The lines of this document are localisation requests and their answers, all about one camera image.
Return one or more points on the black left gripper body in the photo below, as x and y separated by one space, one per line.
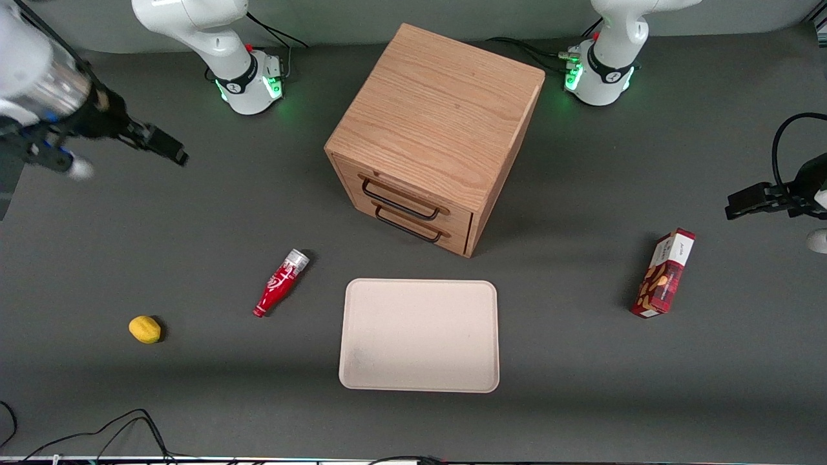
805 183

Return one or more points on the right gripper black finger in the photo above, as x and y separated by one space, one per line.
160 150
161 138

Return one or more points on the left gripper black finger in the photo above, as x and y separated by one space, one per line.
753 205
769 188

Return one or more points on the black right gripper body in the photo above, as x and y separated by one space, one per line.
107 117

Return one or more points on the red coke bottle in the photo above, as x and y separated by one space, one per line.
279 284

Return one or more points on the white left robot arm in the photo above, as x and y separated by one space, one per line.
610 58

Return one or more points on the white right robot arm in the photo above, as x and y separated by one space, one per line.
213 39

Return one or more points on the cream plastic tray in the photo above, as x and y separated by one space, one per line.
420 336

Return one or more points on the red cookie box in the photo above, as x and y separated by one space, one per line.
664 274

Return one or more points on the yellow lemon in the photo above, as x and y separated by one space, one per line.
145 329

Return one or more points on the wooden drawer front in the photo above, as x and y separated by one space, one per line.
452 237
400 189

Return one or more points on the wooden drawer cabinet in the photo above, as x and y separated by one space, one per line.
439 110

